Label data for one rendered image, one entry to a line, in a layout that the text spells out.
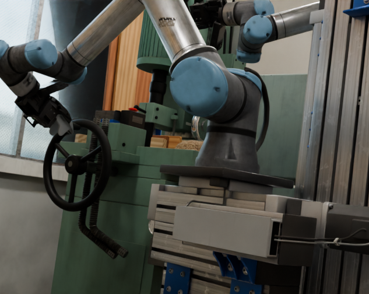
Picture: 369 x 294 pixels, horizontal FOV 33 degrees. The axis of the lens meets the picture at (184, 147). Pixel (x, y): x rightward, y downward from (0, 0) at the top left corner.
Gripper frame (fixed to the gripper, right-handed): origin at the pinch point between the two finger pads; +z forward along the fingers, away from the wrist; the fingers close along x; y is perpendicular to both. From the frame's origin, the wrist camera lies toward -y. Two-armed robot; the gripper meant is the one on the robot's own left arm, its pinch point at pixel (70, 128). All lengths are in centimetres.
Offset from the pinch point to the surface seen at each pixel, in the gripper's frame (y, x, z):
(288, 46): -233, -77, 181
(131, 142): -10.2, 6.3, 18.3
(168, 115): -33.3, 1.6, 31.4
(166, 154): -9.1, 19.0, 22.3
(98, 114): -14.2, -4.9, 9.7
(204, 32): -68, 5, 23
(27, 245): -7, -130, 112
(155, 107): -30.8, 1.6, 24.3
